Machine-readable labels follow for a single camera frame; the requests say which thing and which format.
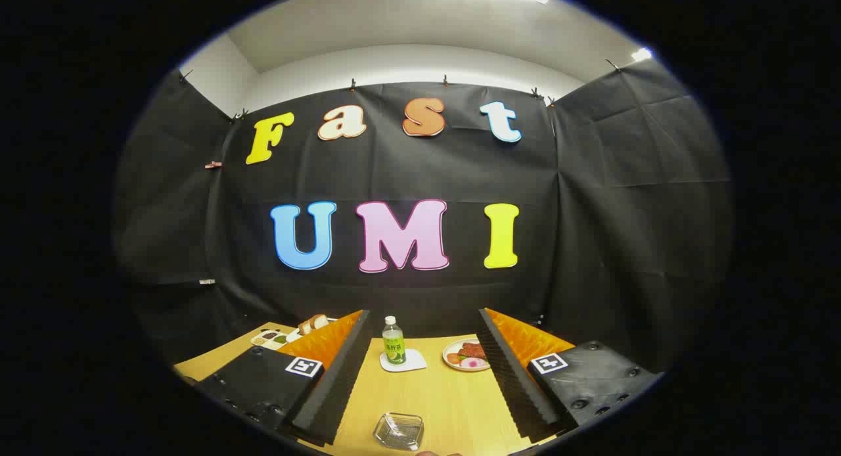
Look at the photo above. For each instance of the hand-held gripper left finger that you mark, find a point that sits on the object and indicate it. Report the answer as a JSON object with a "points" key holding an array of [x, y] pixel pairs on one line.
{"points": [[341, 377]]}

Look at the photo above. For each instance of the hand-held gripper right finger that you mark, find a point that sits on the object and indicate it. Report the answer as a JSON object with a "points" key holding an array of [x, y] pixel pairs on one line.
{"points": [[512, 377]]}

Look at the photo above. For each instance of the white plate with food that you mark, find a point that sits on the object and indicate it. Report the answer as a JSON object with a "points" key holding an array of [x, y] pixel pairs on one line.
{"points": [[460, 361]]}

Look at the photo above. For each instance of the green label drink bottle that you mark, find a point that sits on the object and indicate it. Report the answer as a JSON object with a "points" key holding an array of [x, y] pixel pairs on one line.
{"points": [[394, 351]]}

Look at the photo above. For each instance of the toast bread slice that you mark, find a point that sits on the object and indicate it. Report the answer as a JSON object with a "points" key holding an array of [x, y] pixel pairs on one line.
{"points": [[305, 326], [320, 321]]}

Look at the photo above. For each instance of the white toaster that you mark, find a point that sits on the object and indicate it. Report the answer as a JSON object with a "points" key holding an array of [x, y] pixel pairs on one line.
{"points": [[292, 336]]}

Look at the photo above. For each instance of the white square coaster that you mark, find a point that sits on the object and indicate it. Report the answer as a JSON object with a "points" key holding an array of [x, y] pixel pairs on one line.
{"points": [[415, 362]]}

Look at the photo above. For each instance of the white divided bean dish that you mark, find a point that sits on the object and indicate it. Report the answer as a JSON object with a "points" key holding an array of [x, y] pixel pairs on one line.
{"points": [[269, 340]]}

